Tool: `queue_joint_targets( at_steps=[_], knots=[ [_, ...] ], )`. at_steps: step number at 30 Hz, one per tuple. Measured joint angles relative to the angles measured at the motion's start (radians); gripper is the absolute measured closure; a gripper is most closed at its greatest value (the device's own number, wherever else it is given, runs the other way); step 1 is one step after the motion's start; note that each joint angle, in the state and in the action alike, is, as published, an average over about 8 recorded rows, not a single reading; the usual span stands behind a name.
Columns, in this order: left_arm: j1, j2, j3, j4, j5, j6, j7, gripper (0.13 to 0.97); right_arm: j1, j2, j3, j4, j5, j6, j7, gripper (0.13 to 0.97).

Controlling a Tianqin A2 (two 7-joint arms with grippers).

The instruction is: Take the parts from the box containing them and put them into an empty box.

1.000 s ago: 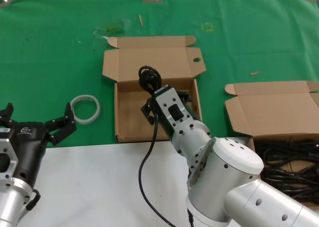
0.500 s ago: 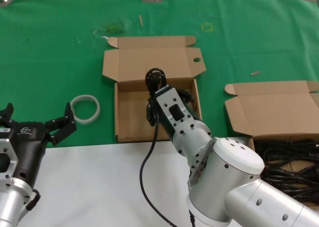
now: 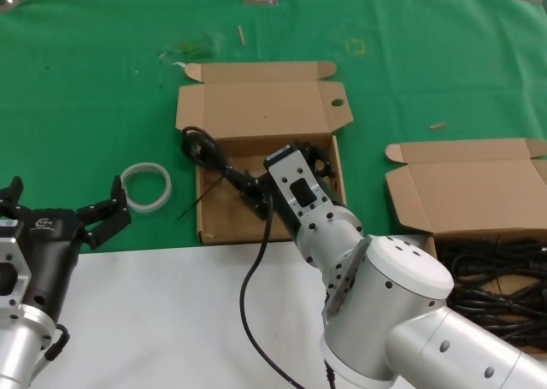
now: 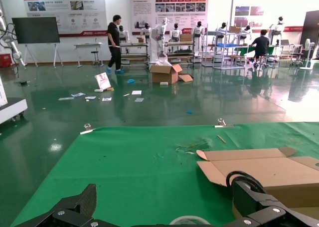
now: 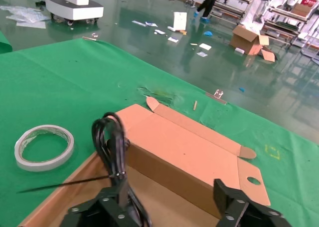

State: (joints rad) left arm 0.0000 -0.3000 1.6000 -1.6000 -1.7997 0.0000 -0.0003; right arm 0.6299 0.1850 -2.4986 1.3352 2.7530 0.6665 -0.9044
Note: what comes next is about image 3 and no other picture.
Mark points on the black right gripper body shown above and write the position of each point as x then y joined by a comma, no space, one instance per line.
285,220

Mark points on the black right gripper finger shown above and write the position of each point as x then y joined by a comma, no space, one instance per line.
320,162
256,198

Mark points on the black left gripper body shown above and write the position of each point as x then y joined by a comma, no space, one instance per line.
51,252

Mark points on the green table cloth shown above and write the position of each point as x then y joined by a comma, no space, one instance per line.
85,107

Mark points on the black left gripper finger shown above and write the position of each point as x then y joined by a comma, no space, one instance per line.
104,218
13,194

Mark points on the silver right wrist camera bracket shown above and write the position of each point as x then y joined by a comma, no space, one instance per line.
295,179

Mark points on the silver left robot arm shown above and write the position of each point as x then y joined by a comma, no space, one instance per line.
19,346

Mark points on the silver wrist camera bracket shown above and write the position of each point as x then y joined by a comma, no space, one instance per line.
295,179
13,269

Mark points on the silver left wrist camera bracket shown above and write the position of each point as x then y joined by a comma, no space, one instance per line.
13,269

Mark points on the crumpled clear plastic wrap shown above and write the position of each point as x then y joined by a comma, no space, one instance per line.
192,47

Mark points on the open cardboard box with hole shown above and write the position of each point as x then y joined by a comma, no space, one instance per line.
256,102

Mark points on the clear tape roll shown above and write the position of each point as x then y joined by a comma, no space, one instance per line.
147,208

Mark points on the long wooden stick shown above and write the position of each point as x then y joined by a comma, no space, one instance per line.
242,35

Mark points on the short wooden stick piece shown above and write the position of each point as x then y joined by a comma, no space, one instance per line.
438,125

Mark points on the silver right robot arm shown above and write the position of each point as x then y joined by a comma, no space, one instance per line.
397,303

